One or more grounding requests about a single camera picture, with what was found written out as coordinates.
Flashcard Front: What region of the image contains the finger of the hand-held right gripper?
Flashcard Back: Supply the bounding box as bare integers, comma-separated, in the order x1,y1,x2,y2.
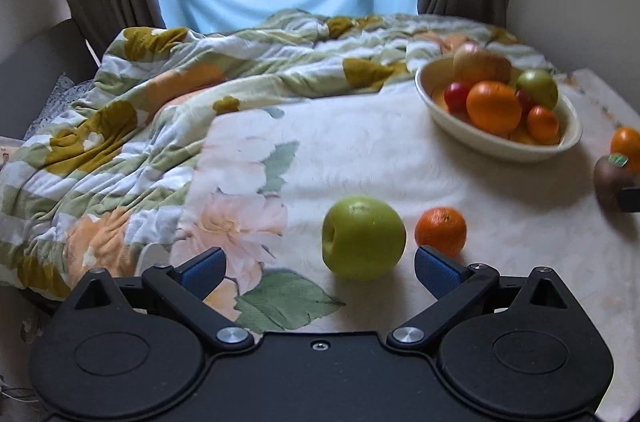
616,187,640,214

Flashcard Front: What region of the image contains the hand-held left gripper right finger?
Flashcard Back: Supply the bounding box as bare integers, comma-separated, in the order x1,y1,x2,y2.
386,245,576,351

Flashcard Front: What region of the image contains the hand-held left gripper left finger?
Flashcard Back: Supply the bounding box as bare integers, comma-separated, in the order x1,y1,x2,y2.
66,247,257,351

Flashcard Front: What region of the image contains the brown kiwi with green sticker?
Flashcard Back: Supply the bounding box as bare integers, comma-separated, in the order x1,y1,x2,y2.
593,153,640,214

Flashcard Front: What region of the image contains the green apple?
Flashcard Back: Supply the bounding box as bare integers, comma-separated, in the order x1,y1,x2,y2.
321,195,407,281
515,69,559,111

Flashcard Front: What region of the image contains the small tangerine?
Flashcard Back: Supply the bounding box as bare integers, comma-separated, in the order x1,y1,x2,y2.
414,207,468,258
526,105,560,143

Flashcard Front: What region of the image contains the cream ceramic bowl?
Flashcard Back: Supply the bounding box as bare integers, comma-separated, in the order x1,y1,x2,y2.
415,55,584,163

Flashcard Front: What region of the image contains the large orange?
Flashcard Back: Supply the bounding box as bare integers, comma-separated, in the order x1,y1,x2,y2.
610,126,640,173
466,81,523,135

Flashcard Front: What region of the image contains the large yellowish apple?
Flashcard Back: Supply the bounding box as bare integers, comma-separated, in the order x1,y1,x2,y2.
452,42,514,88

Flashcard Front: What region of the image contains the white table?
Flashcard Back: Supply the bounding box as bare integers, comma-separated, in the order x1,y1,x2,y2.
134,243,172,276

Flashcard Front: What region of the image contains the floral tablecloth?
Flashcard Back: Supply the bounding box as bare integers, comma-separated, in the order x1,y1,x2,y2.
170,69,640,422

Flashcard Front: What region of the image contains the floral quilt blanket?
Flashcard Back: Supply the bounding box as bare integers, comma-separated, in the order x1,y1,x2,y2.
0,10,556,303

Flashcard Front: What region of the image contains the patterned pillow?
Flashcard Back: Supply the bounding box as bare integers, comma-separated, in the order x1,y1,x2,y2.
32,72,101,133

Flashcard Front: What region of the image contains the grey bed headboard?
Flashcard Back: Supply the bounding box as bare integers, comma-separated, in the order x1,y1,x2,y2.
0,17,97,141

